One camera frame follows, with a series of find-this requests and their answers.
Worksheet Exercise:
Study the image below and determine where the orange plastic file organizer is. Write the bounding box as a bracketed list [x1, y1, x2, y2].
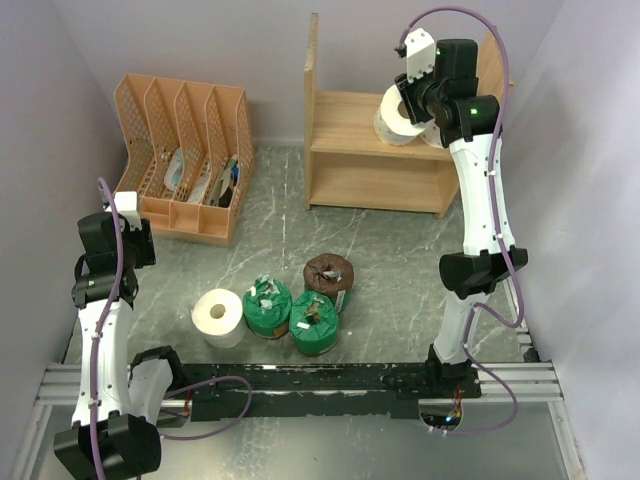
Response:
[114, 73, 255, 246]

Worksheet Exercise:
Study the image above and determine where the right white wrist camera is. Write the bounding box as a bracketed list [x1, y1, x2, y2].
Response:
[396, 28, 436, 83]

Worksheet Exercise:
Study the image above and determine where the brown roll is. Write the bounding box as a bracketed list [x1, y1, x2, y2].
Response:
[303, 253, 355, 313]

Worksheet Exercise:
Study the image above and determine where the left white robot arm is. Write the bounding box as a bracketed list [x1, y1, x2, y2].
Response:
[54, 212, 187, 479]

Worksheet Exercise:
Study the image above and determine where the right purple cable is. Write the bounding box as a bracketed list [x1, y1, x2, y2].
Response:
[399, 5, 526, 437]

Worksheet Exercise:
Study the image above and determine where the white roll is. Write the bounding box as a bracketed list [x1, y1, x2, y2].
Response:
[419, 122, 449, 150]
[191, 289, 247, 349]
[374, 85, 427, 146]

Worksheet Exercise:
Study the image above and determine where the purple cable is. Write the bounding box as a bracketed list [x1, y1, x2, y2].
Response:
[84, 176, 253, 480]
[399, 5, 526, 437]

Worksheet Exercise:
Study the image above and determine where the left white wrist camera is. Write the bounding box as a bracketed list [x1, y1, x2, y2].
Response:
[112, 191, 142, 230]

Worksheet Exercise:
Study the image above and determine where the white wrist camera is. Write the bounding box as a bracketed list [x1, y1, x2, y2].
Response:
[112, 191, 142, 230]
[396, 28, 436, 83]

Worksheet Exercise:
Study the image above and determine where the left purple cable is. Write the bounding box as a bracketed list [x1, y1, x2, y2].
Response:
[84, 176, 253, 480]

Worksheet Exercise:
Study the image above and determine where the stationery in organizer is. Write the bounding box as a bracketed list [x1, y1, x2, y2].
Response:
[163, 147, 239, 208]

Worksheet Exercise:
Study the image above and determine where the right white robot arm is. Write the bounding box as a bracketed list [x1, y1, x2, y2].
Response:
[395, 29, 528, 398]

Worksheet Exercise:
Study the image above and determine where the aluminium rail frame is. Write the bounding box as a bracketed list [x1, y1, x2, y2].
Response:
[9, 359, 586, 480]

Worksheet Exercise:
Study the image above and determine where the green roll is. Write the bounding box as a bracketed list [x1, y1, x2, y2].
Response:
[242, 274, 293, 340]
[289, 290, 340, 356]

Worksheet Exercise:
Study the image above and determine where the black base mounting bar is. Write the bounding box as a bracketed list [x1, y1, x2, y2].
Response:
[182, 360, 481, 422]

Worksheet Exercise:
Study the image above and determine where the wooden two-tier shelf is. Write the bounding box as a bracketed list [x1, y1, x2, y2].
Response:
[304, 16, 509, 216]

